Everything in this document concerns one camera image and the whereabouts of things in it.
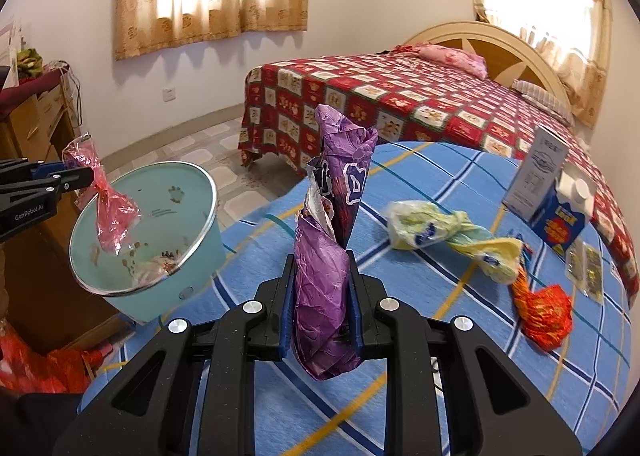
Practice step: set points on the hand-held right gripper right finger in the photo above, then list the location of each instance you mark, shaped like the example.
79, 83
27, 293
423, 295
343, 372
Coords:
356, 321

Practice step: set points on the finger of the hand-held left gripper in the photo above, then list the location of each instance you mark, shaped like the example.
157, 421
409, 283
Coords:
70, 180
55, 166

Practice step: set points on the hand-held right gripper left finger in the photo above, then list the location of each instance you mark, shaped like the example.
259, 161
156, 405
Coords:
286, 318

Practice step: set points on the purple wrapper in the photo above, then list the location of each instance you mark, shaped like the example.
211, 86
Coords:
320, 286

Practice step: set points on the pink clear plastic bag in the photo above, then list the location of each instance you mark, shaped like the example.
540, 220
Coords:
112, 216

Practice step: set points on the teal round waste bin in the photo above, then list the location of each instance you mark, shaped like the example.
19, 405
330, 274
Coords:
197, 256

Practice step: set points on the wooden cabinet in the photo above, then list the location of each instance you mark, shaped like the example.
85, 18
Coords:
35, 276

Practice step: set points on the dark red cloth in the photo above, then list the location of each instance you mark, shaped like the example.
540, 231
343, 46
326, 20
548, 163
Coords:
30, 85

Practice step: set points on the green yellow cloth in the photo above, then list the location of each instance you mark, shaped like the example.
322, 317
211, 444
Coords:
31, 61

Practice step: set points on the pale yellow printed plastic bag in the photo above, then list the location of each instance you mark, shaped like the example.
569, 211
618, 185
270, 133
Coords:
425, 226

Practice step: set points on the red bag with gold print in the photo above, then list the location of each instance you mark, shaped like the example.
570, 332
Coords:
50, 368

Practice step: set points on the blue plaid tablecloth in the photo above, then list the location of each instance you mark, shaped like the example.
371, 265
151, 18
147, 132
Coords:
450, 175

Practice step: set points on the orange-red printed wrapper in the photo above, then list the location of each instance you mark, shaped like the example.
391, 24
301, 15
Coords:
545, 311

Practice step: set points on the blue milk carton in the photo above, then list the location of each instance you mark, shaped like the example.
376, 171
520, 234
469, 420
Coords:
557, 226

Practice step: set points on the bed with red quilt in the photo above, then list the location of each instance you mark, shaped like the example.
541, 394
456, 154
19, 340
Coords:
400, 100

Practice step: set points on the tall grey paper box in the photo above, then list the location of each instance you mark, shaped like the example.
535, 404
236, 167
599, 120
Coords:
537, 170

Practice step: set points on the pink pillow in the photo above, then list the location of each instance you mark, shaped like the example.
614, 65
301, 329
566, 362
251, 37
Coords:
455, 59

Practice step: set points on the striped pillow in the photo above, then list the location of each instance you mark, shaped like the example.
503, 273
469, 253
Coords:
545, 98

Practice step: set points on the cream arched headboard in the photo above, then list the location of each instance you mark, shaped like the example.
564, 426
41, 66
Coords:
505, 50

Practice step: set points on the narrow beige curtain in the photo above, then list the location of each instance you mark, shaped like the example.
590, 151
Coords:
595, 60

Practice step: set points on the white wall socket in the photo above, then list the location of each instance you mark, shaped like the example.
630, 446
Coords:
169, 93

